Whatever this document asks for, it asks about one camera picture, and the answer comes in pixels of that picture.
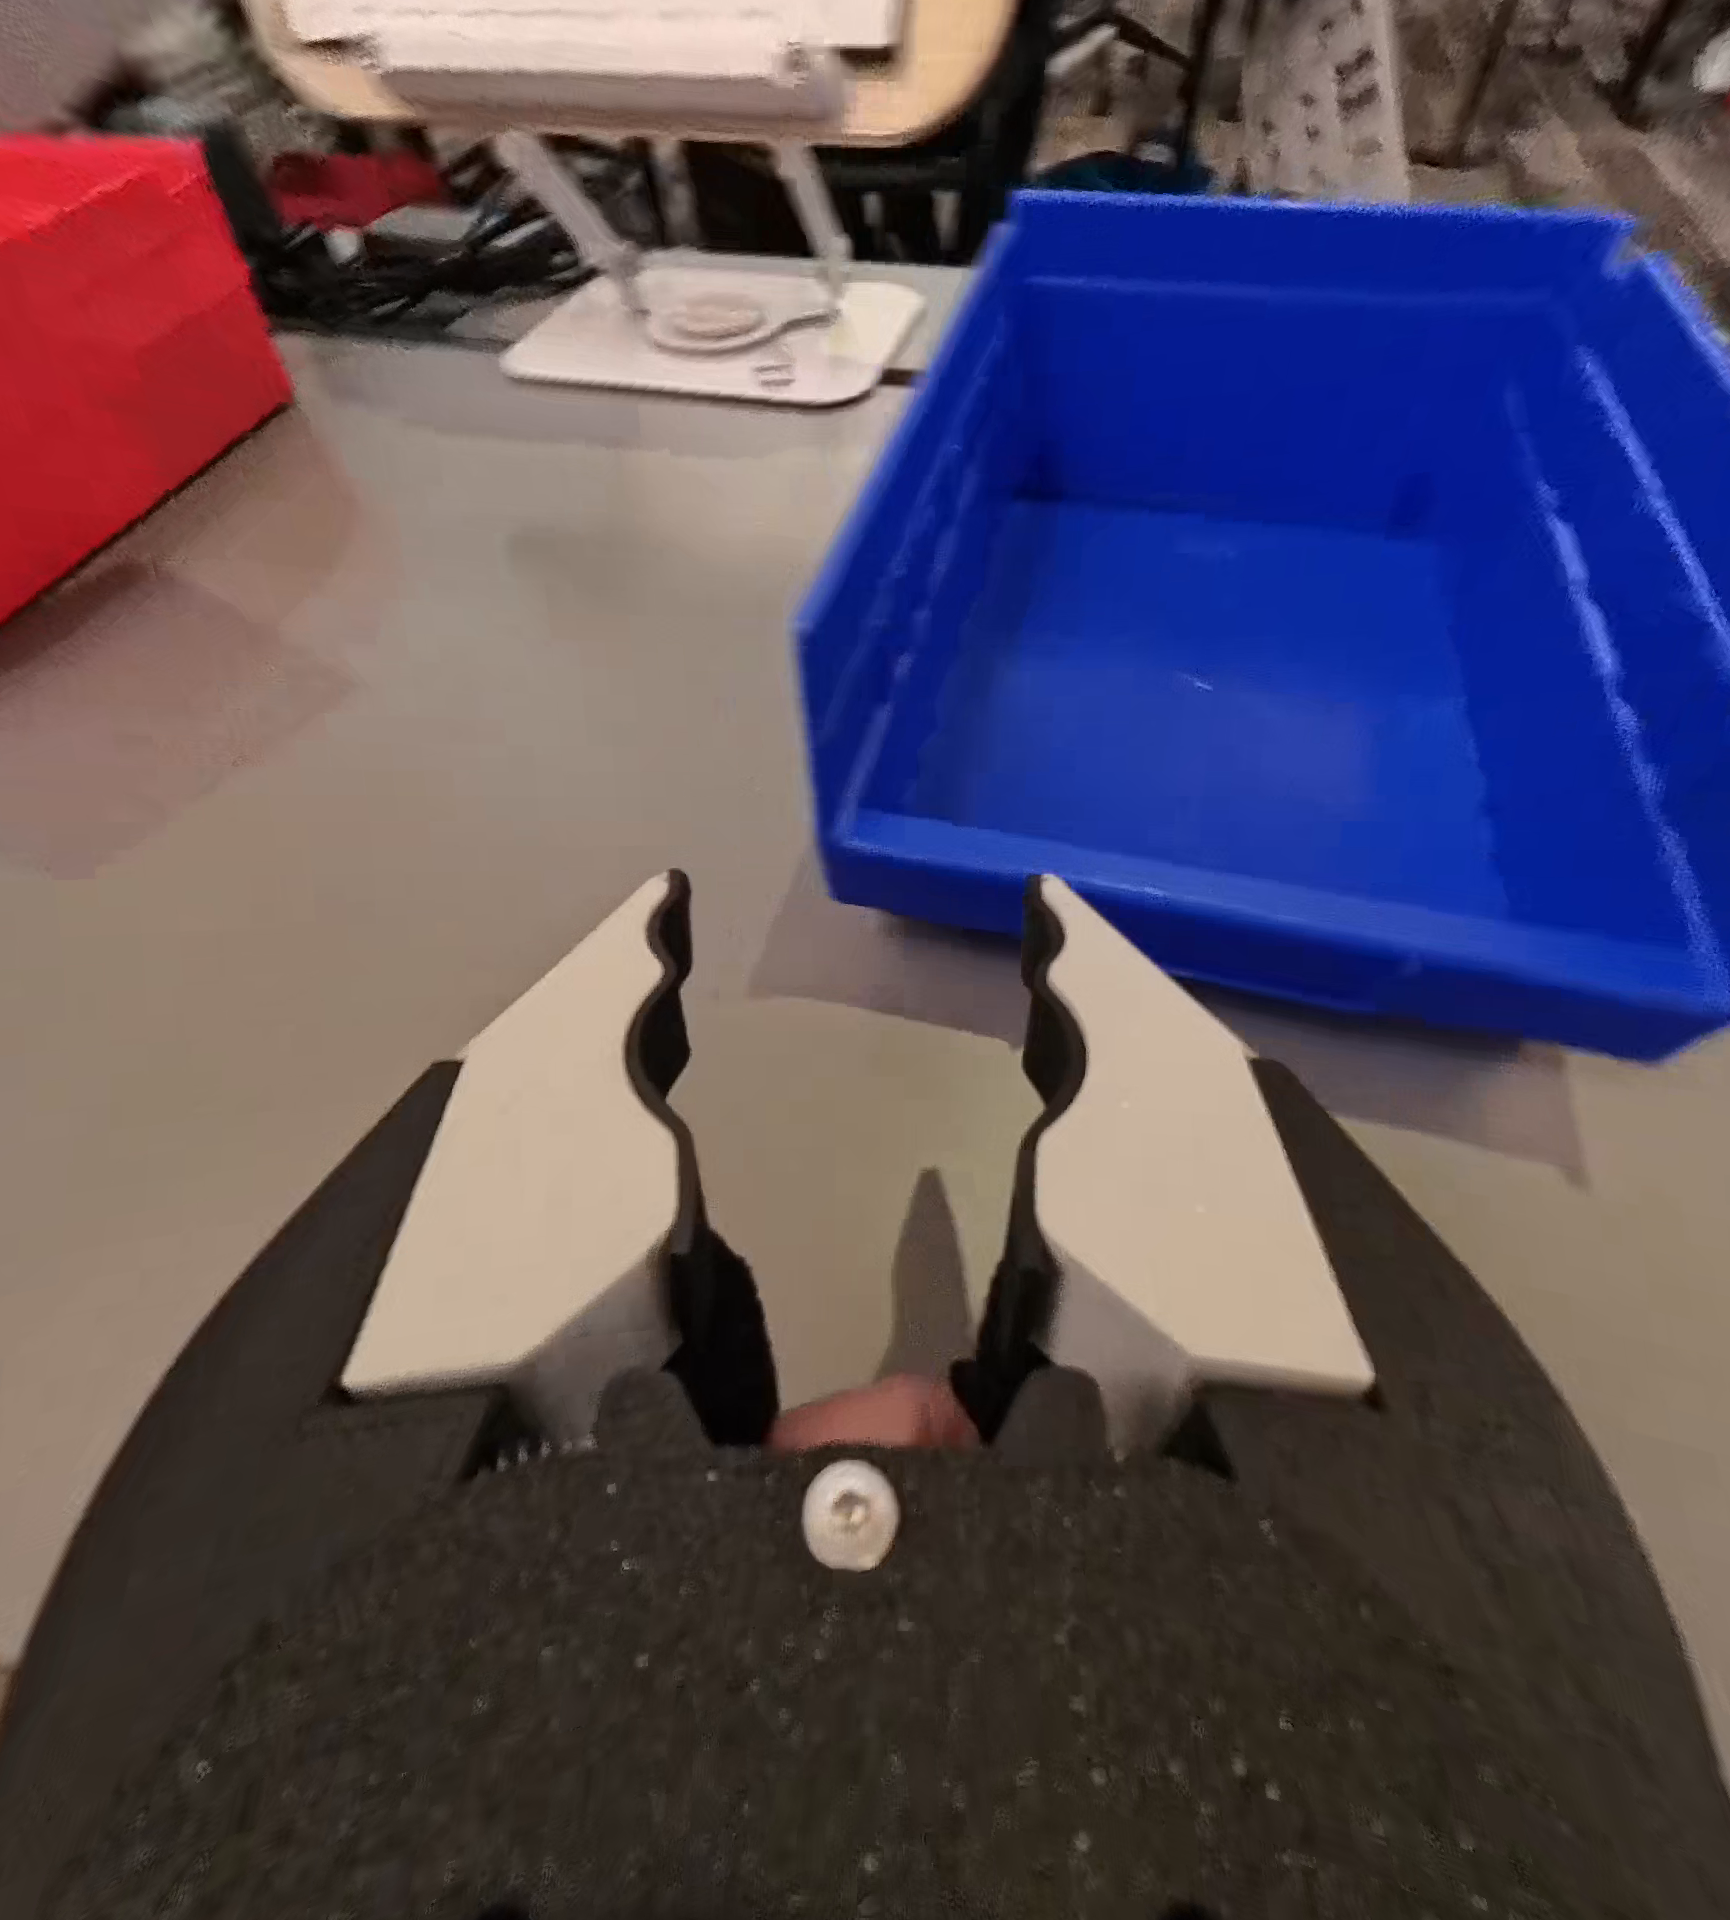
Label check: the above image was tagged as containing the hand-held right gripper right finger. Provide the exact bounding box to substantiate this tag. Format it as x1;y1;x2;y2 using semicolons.
955;873;1378;1457

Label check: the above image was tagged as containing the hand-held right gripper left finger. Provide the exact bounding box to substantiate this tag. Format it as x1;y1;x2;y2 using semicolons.
340;869;779;1449

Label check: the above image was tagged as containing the blue plastic bin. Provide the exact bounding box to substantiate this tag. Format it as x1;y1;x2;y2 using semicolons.
793;186;1730;1063

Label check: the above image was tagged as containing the red plastic bin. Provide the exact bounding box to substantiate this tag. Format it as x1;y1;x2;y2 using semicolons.
0;132;294;690

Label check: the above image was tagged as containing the white metal document stand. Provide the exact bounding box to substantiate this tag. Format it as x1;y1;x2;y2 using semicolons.
384;30;931;407

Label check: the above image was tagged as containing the white power strip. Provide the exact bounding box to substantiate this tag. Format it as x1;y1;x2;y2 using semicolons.
1240;0;1413;204

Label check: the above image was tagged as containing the round table with instruction sheet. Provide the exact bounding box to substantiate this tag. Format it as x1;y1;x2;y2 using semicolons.
242;0;1024;149

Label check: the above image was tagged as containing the black cable bundle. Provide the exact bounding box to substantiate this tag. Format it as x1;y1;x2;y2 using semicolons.
256;193;599;324

